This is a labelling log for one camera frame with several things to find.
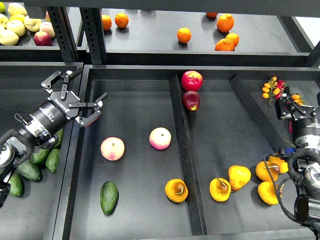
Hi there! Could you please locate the dark green avocado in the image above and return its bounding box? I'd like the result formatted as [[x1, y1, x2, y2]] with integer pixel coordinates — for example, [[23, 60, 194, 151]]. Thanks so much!
[[100, 181, 119, 215]]

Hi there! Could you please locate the orange at shelf back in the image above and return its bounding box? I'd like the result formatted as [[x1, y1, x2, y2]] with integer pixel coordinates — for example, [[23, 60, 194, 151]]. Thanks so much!
[[206, 12, 219, 18]]

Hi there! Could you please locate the black centre tray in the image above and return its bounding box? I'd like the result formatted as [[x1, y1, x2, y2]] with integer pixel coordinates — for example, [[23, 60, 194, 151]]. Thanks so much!
[[53, 65, 320, 240]]

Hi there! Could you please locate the yellow pear with stem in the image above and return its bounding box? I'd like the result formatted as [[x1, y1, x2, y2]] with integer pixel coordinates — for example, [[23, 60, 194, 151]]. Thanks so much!
[[209, 177, 231, 202]]

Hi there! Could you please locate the black upper shelf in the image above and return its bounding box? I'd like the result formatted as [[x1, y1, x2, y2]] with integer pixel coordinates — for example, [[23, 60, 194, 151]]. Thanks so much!
[[0, 0, 320, 67]]

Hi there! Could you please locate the cherry tomato bunch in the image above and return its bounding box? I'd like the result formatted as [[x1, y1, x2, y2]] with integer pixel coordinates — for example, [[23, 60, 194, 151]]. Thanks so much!
[[261, 76, 306, 106]]

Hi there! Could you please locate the orange on shelf left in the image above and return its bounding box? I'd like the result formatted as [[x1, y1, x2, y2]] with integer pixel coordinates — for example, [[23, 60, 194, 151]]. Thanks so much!
[[101, 14, 112, 31]]

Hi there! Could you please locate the pink apple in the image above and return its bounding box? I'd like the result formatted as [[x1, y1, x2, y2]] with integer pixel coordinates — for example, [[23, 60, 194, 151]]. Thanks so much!
[[149, 127, 172, 150], [100, 136, 125, 161]]

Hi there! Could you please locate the pale yellow pear shelf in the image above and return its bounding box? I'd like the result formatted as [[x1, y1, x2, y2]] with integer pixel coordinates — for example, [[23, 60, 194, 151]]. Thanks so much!
[[0, 29, 19, 46]]

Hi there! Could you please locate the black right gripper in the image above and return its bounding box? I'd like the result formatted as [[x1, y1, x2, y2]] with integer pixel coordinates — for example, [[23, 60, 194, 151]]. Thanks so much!
[[274, 86, 320, 148]]

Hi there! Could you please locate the red apple on shelf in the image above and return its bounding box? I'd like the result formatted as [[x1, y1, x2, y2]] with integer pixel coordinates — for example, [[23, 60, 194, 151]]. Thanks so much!
[[33, 31, 52, 47]]

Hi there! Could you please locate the green avocado right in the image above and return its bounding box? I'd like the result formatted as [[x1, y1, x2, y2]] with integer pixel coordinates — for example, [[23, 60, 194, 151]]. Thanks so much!
[[45, 148, 61, 173]]

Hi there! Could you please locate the black tray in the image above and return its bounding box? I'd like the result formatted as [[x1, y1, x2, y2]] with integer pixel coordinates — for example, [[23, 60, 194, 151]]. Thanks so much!
[[0, 62, 83, 240], [53, 65, 320, 240]]

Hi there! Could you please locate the tall yellow pear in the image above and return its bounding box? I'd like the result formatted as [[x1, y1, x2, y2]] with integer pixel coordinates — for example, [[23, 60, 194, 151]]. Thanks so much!
[[228, 165, 251, 192]]

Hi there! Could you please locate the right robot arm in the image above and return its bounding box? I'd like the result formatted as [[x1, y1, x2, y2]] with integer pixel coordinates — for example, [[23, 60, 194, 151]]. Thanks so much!
[[273, 87, 320, 239]]

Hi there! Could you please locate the pink apple centre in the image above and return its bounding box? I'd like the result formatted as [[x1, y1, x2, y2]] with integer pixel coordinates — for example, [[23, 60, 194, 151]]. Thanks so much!
[[149, 127, 172, 150]]

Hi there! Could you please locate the bright red apple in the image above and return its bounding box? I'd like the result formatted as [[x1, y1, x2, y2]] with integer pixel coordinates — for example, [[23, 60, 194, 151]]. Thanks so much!
[[181, 70, 203, 92]]

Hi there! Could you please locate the dark red apple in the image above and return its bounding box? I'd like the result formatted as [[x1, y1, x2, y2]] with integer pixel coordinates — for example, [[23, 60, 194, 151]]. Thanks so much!
[[182, 90, 201, 111]]

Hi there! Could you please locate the black left tray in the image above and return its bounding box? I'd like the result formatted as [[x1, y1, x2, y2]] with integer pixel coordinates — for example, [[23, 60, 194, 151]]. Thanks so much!
[[0, 62, 83, 240]]

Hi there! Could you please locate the orange on shelf centre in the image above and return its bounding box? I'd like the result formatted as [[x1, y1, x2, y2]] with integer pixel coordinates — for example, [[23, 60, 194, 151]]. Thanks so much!
[[177, 27, 192, 44]]

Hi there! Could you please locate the red chili pepper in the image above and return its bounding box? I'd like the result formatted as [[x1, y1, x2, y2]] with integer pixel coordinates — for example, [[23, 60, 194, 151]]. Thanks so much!
[[288, 120, 293, 134]]

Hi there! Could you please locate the green avocado top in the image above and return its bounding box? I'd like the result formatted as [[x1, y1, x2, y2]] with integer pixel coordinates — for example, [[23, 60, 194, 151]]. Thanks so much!
[[29, 148, 50, 165]]

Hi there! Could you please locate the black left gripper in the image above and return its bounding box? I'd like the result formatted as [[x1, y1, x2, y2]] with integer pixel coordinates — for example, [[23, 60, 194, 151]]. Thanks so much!
[[30, 67, 108, 135]]

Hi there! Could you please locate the pale yellow apple shelf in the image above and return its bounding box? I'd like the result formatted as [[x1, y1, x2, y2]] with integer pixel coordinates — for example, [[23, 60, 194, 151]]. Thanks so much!
[[23, 15, 42, 32]]

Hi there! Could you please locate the orange shelf front right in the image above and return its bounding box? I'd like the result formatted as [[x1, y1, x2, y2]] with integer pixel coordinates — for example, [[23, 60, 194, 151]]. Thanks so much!
[[214, 38, 235, 51]]

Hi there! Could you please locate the pink peach on shelf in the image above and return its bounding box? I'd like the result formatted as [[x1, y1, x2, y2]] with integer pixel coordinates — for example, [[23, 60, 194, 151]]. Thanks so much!
[[39, 21, 56, 39]]

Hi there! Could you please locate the green avocado lower left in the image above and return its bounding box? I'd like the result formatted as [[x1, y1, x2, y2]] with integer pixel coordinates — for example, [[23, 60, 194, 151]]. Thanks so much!
[[8, 172, 24, 196]]

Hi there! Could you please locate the pink apple left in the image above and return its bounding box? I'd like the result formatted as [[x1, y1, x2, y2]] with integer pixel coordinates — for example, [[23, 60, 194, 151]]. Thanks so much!
[[100, 136, 125, 161]]

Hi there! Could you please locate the orange shelf small right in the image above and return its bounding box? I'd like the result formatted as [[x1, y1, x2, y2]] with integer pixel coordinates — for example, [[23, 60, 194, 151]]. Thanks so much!
[[225, 33, 240, 47]]

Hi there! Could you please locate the large orange on shelf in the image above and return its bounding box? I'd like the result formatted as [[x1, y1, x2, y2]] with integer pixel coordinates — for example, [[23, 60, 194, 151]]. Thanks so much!
[[216, 13, 235, 33]]

